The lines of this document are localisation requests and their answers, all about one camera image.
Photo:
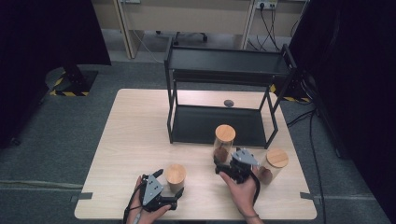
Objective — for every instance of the black metal shelf rack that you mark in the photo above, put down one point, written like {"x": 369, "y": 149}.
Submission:
{"x": 224, "y": 62}

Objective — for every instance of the grey tape piece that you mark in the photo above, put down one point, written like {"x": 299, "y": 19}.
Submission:
{"x": 309, "y": 198}
{"x": 81, "y": 196}

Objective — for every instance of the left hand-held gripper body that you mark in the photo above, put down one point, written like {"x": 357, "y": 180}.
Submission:
{"x": 154, "y": 188}

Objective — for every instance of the person's left hand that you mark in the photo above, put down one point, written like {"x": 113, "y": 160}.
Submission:
{"x": 134, "y": 202}

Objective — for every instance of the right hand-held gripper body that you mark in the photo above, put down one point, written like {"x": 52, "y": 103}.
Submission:
{"x": 244, "y": 158}

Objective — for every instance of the person's right hand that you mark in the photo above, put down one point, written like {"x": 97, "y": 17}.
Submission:
{"x": 241, "y": 193}

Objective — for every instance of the thin dark wristband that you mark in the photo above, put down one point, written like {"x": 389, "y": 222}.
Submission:
{"x": 252, "y": 215}

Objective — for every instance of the pale floor strip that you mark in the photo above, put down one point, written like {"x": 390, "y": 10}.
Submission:
{"x": 37, "y": 184}

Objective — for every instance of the striped-edge black stand base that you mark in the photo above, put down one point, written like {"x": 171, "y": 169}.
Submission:
{"x": 295, "y": 90}
{"x": 74, "y": 82}

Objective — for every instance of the short glass jar wooden lid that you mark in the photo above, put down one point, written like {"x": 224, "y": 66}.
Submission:
{"x": 175, "y": 175}

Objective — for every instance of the beige desk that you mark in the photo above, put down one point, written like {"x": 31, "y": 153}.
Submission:
{"x": 186, "y": 17}

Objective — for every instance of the tall glass jar wooden lid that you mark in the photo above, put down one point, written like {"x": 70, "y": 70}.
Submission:
{"x": 224, "y": 137}
{"x": 276, "y": 158}

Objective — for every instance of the small grey round cap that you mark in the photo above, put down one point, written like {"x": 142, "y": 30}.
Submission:
{"x": 229, "y": 103}

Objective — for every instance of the white wall socket strip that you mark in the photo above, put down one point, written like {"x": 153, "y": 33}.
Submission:
{"x": 266, "y": 3}

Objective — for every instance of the black curtain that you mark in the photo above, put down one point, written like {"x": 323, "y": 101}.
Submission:
{"x": 358, "y": 77}
{"x": 37, "y": 46}

